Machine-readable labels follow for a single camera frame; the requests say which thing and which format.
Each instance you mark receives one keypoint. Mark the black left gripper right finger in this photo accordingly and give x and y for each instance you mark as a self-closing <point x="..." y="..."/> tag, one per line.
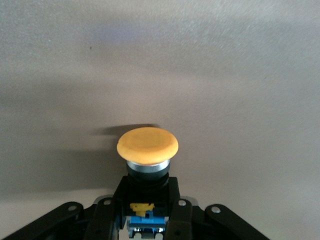
<point x="180" y="220"/>

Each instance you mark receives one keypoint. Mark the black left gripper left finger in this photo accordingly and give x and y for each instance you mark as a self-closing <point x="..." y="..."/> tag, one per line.
<point x="105" y="217"/>

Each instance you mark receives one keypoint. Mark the orange mushroom push button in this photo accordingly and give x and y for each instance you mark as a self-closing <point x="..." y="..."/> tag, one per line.
<point x="147" y="147"/>

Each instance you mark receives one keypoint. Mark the brown table cover mat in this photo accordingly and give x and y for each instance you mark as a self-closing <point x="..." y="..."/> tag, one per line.
<point x="160" y="62"/>

